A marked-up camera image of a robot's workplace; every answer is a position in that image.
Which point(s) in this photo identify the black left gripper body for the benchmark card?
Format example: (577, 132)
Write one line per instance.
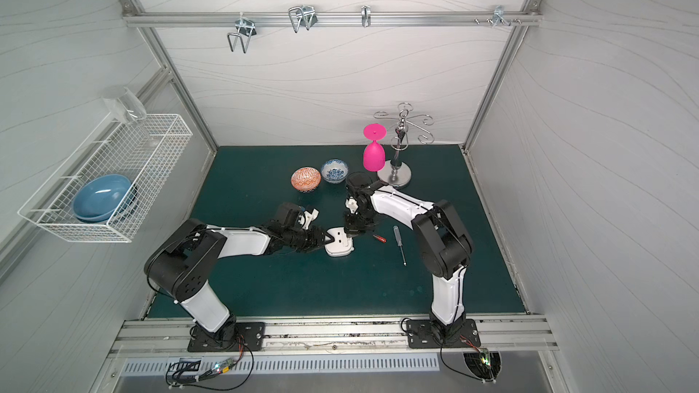
(312, 237)

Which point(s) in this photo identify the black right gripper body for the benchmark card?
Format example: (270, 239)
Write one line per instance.
(356, 221)

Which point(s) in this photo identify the white alarm clock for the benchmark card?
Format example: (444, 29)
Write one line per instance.
(340, 244)

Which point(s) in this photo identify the clear handle screwdriver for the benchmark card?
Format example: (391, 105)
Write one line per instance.
(398, 239)

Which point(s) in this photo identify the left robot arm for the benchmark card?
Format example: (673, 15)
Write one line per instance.
(181, 266)

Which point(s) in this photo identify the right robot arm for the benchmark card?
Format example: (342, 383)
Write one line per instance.
(444, 243)

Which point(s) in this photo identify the blue white patterned bowl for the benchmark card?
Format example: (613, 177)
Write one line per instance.
(334, 171)

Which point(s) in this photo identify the red patterned bowl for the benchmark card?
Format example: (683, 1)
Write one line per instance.
(306, 179)

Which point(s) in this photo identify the chrome glass holder stand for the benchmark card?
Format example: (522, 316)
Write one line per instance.
(396, 172)

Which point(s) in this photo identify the pink wine glass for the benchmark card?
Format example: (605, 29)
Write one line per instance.
(374, 154)

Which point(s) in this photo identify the blue ceramic bowl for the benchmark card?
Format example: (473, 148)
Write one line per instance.
(105, 198)

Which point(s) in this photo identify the small metal hook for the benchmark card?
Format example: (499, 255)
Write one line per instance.
(365, 14)

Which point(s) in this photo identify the metal hook centre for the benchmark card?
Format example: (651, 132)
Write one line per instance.
(302, 16)

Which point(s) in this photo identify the double metal hook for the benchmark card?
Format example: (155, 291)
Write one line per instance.
(244, 30)

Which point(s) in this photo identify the clear wine glass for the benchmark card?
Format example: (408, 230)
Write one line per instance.
(125, 106)

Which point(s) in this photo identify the metal hook right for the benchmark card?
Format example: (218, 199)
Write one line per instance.
(498, 19)

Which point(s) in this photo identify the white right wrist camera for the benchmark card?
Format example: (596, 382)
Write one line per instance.
(352, 205)

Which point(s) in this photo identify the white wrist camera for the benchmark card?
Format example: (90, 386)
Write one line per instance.
(352, 205)
(307, 217)

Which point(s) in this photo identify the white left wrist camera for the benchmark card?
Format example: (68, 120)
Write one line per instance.
(307, 217)

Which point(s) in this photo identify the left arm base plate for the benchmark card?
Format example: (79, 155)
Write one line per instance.
(232, 336)

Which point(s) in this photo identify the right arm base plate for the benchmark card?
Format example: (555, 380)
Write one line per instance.
(431, 334)

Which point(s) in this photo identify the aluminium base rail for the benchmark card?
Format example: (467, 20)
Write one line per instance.
(333, 335)

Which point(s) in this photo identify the white wire basket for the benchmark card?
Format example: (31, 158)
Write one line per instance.
(114, 148)

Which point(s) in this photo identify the aluminium cross rail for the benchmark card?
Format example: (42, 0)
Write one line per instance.
(265, 20)

